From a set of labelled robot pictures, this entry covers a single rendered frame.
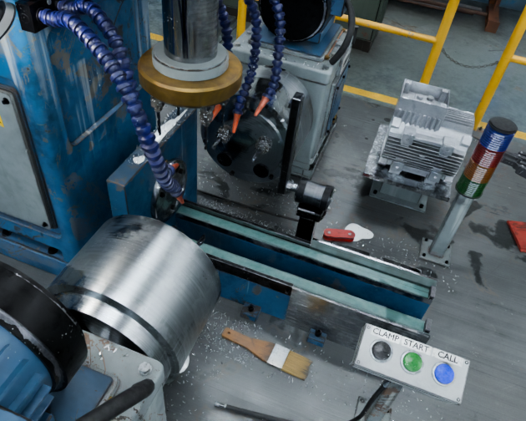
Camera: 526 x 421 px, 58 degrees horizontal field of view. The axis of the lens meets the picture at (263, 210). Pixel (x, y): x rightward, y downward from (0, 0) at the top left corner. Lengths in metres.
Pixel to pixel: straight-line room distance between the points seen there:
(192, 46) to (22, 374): 0.53
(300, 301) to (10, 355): 0.67
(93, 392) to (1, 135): 0.52
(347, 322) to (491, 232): 0.63
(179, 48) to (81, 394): 0.52
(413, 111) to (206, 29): 0.66
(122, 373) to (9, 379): 0.19
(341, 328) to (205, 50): 0.63
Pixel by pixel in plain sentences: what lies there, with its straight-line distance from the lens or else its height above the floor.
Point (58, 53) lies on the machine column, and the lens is 0.89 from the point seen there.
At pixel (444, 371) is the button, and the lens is 0.83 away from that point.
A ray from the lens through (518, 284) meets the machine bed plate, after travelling 1.43.
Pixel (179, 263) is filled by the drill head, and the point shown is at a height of 1.14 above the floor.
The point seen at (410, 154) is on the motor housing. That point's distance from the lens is 1.31.
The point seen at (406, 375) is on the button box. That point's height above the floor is 1.06.
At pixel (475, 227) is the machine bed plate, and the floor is 0.80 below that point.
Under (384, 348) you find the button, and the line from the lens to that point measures 0.81.
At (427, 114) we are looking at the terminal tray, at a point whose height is 1.11.
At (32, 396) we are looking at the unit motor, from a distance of 0.53.
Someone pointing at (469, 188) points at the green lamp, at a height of 1.05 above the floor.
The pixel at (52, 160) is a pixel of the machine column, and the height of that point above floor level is 1.18.
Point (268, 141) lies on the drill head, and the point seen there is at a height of 1.07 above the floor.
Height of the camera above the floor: 1.74
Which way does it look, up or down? 44 degrees down
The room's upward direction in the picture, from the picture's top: 8 degrees clockwise
